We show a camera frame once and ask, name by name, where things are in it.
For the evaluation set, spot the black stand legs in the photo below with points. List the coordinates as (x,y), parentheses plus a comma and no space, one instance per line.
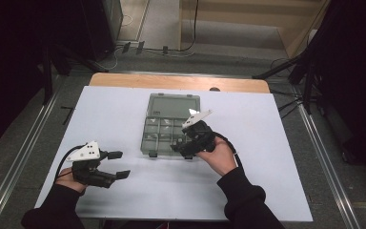
(60,55)

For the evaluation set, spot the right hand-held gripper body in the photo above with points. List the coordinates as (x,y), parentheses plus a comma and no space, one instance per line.
(200,136)

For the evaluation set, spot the white table mat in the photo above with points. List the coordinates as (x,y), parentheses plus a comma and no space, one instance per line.
(267,143)

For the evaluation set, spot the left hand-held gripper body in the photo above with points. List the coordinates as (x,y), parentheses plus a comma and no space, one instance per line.
(85,173)

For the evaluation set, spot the clear plastic compartment box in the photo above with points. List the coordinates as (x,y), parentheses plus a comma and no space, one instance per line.
(165,127)

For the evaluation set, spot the light wooden shelf unit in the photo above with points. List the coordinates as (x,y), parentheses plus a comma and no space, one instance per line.
(292,22)

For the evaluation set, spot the metal floor rail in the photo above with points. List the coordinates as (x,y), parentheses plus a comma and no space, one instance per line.
(327,165)
(22,152)

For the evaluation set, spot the black floor plugs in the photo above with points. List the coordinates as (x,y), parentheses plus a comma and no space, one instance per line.
(139,47)

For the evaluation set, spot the wooden table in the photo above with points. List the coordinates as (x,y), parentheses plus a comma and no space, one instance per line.
(171,82)

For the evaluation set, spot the black tripod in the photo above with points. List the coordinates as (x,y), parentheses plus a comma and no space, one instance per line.
(301,68)

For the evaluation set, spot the person's left hand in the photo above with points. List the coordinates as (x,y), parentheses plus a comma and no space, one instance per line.
(67,183)

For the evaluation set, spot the person's right hand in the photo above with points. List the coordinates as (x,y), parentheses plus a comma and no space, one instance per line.
(222,157)

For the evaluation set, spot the black cabinet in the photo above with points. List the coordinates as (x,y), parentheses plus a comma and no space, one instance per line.
(103,25)

